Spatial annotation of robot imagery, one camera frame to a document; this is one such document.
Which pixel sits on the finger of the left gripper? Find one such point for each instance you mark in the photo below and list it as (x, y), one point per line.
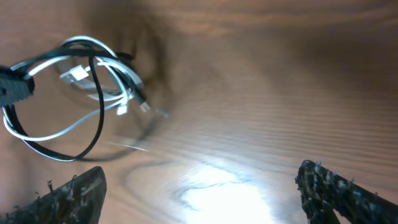
(14, 86)

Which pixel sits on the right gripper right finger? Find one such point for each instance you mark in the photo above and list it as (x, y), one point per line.
(323, 193)

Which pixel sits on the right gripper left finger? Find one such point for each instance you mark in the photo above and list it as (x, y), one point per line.
(78, 201)

